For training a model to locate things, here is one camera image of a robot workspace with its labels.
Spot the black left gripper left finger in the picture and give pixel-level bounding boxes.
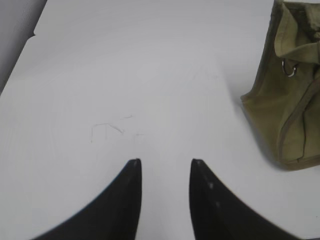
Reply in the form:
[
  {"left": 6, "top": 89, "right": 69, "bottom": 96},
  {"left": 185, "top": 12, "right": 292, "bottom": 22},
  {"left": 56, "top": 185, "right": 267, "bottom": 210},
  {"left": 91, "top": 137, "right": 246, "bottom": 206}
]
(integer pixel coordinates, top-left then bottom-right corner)
[{"left": 37, "top": 158, "right": 142, "bottom": 240}]

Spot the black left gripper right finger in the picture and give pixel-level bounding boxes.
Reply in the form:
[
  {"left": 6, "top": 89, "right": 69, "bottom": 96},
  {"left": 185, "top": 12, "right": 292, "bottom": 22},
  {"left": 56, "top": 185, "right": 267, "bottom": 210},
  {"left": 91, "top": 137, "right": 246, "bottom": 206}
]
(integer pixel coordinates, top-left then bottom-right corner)
[{"left": 189, "top": 159, "right": 296, "bottom": 240}]

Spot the olive yellow canvas bag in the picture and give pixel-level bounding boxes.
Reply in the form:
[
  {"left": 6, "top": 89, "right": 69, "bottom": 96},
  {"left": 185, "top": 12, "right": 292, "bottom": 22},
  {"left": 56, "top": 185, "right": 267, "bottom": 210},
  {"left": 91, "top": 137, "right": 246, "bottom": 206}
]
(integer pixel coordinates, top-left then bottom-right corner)
[{"left": 241, "top": 0, "right": 320, "bottom": 170}]

